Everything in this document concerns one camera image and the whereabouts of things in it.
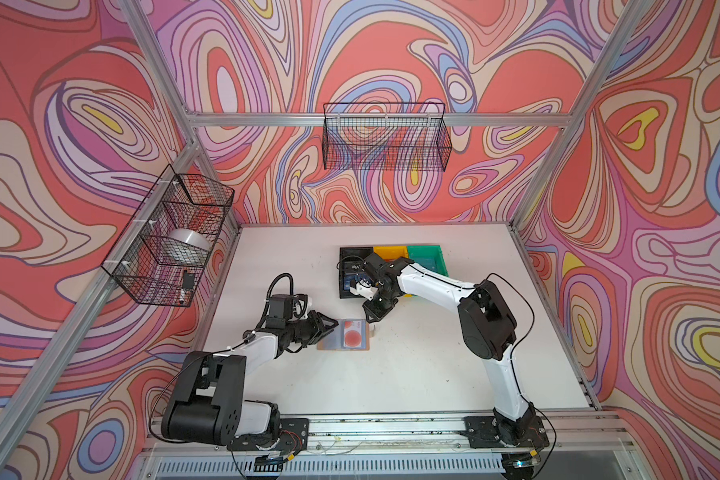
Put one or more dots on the aluminium frame post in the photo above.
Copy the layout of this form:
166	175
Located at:
625	26

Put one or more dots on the black wire basket left wall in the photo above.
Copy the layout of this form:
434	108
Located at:
176	227

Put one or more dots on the white roll in basket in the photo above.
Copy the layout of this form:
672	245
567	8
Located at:
187	247

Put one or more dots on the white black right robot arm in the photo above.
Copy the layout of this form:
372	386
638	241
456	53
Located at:
486	321

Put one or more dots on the green plastic bin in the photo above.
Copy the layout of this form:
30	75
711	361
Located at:
430	257

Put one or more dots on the front aluminium rail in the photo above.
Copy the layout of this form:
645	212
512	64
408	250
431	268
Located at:
425	432

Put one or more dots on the white card red circle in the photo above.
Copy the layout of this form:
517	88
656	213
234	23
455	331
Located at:
354	335

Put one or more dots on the black wire basket back wall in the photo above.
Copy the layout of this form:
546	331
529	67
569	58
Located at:
385	136

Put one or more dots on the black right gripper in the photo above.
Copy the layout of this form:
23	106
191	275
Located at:
374	311

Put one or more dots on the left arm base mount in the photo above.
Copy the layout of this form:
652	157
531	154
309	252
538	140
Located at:
287	436

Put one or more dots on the black plastic bin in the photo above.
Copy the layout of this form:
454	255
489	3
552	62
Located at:
351	268

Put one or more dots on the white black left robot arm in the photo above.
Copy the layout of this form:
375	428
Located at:
207	404

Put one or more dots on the yellow plastic bin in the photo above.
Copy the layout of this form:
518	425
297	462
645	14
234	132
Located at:
391	252

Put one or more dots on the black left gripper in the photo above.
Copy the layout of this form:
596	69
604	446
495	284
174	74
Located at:
315	327

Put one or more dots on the black wire basket wall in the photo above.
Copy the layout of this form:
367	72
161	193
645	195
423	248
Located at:
385	136
176	227

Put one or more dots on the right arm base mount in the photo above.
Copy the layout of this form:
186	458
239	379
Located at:
493	432

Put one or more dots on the tan leather card holder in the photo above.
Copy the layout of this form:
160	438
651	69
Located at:
332	342

